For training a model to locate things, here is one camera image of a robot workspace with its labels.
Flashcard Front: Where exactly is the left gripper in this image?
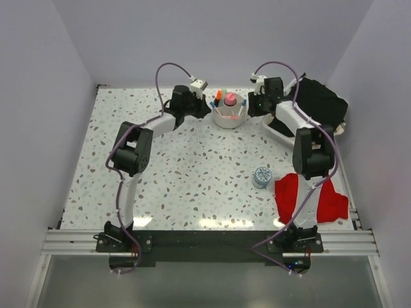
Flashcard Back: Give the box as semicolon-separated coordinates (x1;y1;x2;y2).
182;92;211;119

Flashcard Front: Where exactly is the white blue marker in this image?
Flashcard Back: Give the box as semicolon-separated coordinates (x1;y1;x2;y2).
238;99;247;117

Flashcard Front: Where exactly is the orange black highlighter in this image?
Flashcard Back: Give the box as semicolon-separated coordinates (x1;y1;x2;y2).
214;90;222;106

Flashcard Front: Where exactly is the orange pen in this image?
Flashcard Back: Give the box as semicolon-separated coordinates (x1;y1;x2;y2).
222;115;241;120

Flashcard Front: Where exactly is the pink glue stick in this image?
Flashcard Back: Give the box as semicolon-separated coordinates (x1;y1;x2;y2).
223;92;237;107

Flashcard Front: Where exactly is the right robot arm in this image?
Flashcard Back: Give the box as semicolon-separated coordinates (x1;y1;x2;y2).
249;73;338;252

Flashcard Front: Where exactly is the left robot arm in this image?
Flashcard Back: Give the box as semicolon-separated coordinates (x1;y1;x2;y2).
104;79;211;253

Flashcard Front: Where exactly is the round beige divided organizer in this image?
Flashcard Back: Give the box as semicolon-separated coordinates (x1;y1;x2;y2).
210;92;249;129

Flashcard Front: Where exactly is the white plastic basket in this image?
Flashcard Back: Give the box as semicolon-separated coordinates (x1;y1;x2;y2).
261;73;306;150

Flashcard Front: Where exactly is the black cloth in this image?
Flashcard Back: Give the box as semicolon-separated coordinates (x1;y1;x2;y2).
269;76;349;137

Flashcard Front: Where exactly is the beige cloth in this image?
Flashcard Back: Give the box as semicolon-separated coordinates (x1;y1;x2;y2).
268;114;347;150

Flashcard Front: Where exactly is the blue washi tape roll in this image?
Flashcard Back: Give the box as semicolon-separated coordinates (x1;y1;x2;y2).
252;166;272;189

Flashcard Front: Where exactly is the red cloth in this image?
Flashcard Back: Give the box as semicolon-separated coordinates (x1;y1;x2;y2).
274;173;349;224

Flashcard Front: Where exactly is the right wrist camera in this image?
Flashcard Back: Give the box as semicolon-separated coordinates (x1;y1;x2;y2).
250;73;267;96

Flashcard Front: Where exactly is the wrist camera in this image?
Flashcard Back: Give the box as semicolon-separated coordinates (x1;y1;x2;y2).
189;76;208;99
250;73;267;96

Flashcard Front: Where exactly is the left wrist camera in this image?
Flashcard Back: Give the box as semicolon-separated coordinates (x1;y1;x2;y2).
189;76;208;99

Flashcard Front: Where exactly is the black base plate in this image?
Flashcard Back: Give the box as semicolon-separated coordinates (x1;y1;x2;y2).
95;229;322;269

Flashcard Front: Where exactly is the aluminium rail frame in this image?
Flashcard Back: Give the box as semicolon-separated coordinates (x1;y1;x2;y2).
27;87;392;307

